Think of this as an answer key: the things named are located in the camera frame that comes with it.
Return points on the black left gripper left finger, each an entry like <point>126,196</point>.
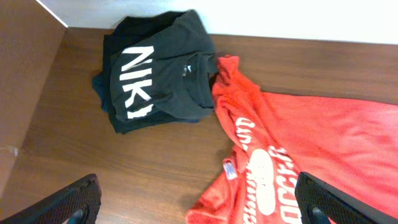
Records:
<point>78,202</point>

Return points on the black Nike t-shirt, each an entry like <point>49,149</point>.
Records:
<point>164,61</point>

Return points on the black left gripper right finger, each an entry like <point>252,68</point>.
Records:
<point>320,202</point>

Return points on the dark navy folded garment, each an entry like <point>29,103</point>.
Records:
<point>155,117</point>

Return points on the red soccer t-shirt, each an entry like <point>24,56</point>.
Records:
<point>351,144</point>

